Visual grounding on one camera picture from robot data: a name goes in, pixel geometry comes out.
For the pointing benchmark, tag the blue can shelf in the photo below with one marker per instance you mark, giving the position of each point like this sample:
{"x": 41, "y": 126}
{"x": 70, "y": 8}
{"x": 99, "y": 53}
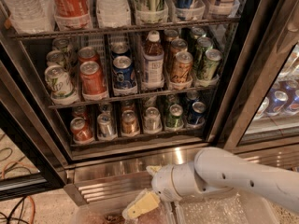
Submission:
{"x": 120, "y": 49}
{"x": 196, "y": 114}

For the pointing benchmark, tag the left clear plastic bin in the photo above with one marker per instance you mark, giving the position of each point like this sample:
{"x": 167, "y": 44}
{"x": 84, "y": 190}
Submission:
{"x": 110, "y": 212}

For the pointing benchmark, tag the clear water bottle top left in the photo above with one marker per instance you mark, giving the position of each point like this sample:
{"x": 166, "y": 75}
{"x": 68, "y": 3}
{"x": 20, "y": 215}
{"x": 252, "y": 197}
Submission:
{"x": 31, "y": 16}

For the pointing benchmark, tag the green white can middle front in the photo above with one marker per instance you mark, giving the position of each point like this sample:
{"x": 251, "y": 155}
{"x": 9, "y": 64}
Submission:
{"x": 62, "y": 89}

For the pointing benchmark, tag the blue pepsi can middle front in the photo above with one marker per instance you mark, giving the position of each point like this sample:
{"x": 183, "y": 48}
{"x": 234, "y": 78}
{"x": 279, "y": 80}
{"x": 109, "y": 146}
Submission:
{"x": 124, "y": 80}

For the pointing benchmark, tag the green can bottom shelf front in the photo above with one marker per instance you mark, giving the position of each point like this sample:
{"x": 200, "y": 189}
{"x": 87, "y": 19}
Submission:
{"x": 173, "y": 120}

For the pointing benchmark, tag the brown tea bottle white label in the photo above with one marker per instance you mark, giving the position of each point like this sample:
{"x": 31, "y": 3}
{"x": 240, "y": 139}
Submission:
{"x": 152, "y": 61}

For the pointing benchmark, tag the white can bottom shelf front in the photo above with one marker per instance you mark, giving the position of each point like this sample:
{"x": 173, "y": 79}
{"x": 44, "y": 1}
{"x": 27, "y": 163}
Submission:
{"x": 152, "y": 120}

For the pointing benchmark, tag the right clear plastic bin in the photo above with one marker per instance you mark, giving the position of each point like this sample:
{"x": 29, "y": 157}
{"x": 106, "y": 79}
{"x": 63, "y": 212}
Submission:
{"x": 233, "y": 207}

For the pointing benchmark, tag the orange can bottom shelf rear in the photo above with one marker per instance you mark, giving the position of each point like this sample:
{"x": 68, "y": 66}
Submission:
{"x": 128, "y": 105}

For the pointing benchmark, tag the red cola bottle top shelf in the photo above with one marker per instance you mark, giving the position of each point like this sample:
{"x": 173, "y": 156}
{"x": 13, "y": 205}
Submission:
{"x": 72, "y": 14}

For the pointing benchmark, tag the brown root beer can front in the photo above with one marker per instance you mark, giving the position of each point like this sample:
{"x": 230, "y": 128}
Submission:
{"x": 180, "y": 77}

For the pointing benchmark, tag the silver can bottom shelf front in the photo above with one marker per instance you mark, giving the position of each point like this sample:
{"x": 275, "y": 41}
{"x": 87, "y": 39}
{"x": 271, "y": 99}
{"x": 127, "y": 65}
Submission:
{"x": 106, "y": 129}

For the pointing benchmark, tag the red can bottom shelf front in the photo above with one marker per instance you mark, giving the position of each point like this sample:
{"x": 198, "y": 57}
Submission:
{"x": 81, "y": 130}

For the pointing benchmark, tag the green can middle right front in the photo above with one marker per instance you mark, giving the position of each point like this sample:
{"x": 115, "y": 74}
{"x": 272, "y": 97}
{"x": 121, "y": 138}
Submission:
{"x": 209, "y": 64}

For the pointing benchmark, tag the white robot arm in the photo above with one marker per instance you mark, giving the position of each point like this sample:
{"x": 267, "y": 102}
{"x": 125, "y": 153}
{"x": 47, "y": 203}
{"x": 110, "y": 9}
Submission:
{"x": 213, "y": 171}

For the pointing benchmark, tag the orange soda can front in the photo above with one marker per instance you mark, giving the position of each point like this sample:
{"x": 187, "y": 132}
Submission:
{"x": 129, "y": 123}

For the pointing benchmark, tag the fridge glass door right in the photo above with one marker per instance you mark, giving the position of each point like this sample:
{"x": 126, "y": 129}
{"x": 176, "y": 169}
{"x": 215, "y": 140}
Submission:
{"x": 281, "y": 37}

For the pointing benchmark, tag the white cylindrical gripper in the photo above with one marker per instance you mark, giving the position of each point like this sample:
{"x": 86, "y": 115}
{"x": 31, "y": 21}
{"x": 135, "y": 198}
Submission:
{"x": 165, "y": 183}

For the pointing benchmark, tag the blue can bottom shelf front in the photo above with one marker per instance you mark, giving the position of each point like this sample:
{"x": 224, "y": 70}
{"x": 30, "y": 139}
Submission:
{"x": 196, "y": 114}

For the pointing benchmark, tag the blue can middle shelf rear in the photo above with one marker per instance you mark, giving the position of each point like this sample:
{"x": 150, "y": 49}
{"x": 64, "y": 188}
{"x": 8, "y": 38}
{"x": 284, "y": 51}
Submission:
{"x": 120, "y": 49}

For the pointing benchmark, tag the red can middle shelf front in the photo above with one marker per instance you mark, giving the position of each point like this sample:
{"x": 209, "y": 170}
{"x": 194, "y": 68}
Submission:
{"x": 94, "y": 86}

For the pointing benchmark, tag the clear plastic bin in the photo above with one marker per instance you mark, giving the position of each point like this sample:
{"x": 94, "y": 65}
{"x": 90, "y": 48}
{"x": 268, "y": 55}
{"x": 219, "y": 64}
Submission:
{"x": 110, "y": 212}
{"x": 233, "y": 207}

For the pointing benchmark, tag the red can shelf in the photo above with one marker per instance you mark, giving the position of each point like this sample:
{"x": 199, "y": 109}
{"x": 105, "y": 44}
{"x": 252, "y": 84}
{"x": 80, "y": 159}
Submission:
{"x": 81, "y": 130}
{"x": 94, "y": 86}
{"x": 88, "y": 54}

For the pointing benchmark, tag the red can middle shelf rear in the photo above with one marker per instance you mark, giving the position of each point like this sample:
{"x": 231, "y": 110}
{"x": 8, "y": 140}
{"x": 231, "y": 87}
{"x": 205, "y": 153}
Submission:
{"x": 88, "y": 54}

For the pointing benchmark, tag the white label bottle top shelf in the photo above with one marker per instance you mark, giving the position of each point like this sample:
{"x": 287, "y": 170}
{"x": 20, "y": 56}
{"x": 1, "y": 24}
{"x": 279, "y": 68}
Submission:
{"x": 113, "y": 13}

